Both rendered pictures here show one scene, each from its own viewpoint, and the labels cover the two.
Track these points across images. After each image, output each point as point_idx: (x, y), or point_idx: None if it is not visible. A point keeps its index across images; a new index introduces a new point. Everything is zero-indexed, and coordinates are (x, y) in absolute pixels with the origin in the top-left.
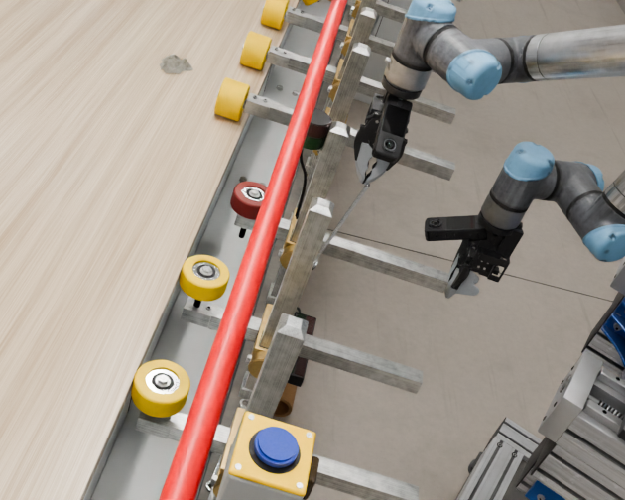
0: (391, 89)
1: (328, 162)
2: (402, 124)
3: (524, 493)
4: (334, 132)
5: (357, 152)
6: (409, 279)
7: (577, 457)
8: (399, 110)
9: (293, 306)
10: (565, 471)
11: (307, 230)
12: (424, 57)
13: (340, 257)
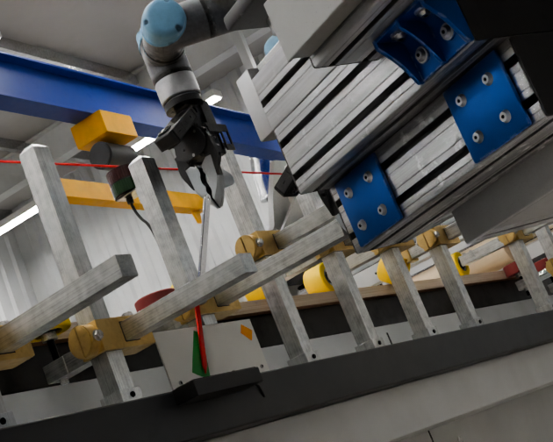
0: (165, 108)
1: (146, 191)
2: (179, 117)
3: (362, 247)
4: (131, 163)
5: (189, 181)
6: (307, 251)
7: (286, 115)
8: (179, 115)
9: (68, 256)
10: (298, 143)
11: (28, 174)
12: (149, 57)
13: (243, 288)
